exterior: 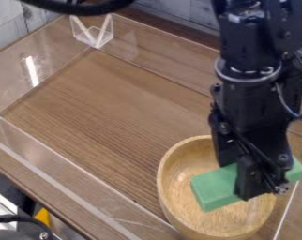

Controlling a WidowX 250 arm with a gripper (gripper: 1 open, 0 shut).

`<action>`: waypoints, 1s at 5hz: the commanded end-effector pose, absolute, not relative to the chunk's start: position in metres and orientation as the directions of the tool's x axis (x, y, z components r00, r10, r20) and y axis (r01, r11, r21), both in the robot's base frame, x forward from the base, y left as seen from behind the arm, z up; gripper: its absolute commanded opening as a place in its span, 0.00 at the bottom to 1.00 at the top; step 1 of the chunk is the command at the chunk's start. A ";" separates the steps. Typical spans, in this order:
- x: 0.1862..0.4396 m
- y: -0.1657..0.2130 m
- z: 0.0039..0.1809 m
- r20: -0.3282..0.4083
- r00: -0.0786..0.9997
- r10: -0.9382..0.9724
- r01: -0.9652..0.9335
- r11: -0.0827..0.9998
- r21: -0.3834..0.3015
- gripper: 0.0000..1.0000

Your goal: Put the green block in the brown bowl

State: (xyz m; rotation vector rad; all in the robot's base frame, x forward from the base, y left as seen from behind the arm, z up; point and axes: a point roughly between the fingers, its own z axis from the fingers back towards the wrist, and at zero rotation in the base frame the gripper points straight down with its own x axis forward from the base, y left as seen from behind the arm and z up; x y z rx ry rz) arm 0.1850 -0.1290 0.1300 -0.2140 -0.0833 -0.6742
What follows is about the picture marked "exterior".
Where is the green rectangular block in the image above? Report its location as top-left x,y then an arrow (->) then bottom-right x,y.
189,156 -> 302,214

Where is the black cable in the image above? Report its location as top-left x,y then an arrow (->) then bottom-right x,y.
0,214 -> 53,240

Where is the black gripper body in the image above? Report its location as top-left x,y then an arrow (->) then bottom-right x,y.
211,59 -> 302,177

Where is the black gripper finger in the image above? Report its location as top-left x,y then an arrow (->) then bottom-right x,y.
209,106 -> 242,167
234,155 -> 290,201

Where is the yellow and black device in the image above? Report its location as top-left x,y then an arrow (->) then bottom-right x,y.
26,207 -> 62,240

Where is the brown wooden bowl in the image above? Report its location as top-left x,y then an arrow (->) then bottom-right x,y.
156,135 -> 276,240

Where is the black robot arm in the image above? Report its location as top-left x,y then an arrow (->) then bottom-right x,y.
191,0 -> 302,204

